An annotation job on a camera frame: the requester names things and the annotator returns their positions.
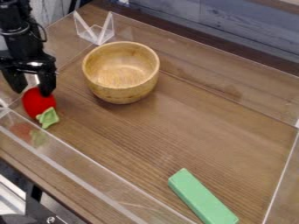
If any clear acrylic corner bracket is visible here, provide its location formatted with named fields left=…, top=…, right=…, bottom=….
left=72, top=11, right=115, bottom=46

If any black device with cable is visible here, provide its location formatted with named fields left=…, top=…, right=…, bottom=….
left=0, top=198, right=68, bottom=224

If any light wooden bowl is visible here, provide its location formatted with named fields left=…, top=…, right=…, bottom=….
left=81, top=41, right=160, bottom=104

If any black table leg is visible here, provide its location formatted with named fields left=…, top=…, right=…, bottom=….
left=31, top=185, right=43, bottom=202

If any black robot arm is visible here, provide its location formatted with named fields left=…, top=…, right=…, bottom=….
left=0, top=0, right=56, bottom=96

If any red plush strawberry toy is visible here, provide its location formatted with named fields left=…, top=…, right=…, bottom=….
left=23, top=87, right=60, bottom=130

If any clear acrylic front wall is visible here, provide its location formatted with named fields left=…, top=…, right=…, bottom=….
left=0, top=108, right=196, bottom=224

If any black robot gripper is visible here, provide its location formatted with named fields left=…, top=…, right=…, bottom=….
left=0, top=30, right=56, bottom=97

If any green rectangular block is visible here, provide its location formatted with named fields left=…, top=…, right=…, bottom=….
left=168, top=168, right=239, bottom=224

